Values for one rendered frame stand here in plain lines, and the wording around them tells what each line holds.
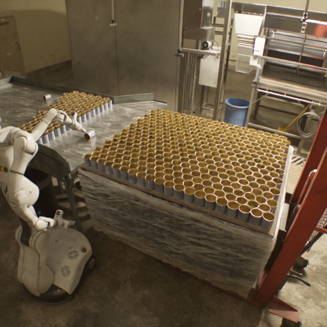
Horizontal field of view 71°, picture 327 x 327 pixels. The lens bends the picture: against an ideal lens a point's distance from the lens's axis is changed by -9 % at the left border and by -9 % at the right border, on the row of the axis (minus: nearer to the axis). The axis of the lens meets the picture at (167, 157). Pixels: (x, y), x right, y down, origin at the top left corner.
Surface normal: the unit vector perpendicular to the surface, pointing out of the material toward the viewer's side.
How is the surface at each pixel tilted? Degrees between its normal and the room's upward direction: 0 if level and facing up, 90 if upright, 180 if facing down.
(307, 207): 90
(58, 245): 0
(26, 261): 55
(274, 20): 90
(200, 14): 90
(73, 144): 0
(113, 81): 90
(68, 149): 0
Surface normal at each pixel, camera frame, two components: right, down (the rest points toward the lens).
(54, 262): -0.05, -0.68
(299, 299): 0.04, -0.83
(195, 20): -0.47, 0.48
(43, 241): 0.94, 0.22
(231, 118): -0.69, 0.42
